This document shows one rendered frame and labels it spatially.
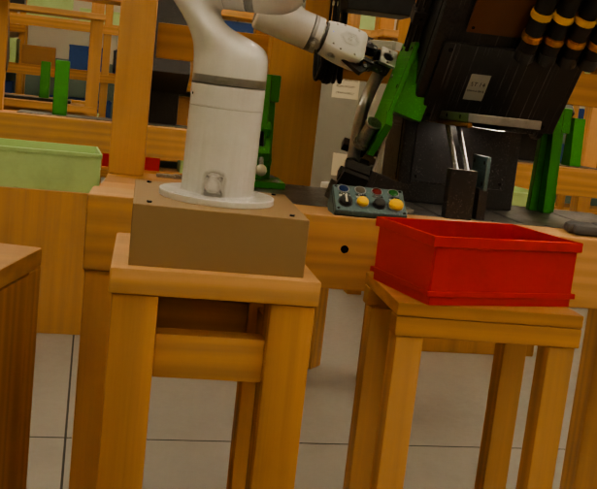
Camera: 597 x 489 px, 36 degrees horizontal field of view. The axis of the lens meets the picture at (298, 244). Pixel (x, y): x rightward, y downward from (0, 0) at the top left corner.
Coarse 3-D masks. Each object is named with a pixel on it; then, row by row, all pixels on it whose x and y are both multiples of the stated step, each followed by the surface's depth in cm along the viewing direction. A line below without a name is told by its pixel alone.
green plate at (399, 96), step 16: (416, 48) 205; (400, 64) 211; (416, 64) 207; (400, 80) 206; (384, 96) 215; (400, 96) 208; (416, 96) 208; (384, 112) 210; (400, 112) 208; (416, 112) 209
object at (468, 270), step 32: (384, 224) 173; (416, 224) 178; (448, 224) 181; (480, 224) 184; (512, 224) 187; (384, 256) 173; (416, 256) 162; (448, 256) 158; (480, 256) 161; (512, 256) 164; (544, 256) 166; (576, 256) 169; (416, 288) 161; (448, 288) 160; (480, 288) 162; (512, 288) 165; (544, 288) 168
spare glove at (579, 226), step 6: (570, 222) 201; (576, 222) 201; (582, 222) 203; (588, 222) 204; (594, 222) 206; (564, 228) 201; (570, 228) 198; (576, 228) 196; (582, 228) 196; (588, 228) 196; (594, 228) 197; (576, 234) 197; (582, 234) 197; (588, 234) 197; (594, 234) 197
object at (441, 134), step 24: (408, 120) 225; (408, 144) 226; (432, 144) 227; (456, 144) 227; (480, 144) 228; (504, 144) 229; (384, 168) 240; (408, 168) 227; (432, 168) 228; (504, 168) 230; (408, 192) 228; (432, 192) 229; (504, 192) 232
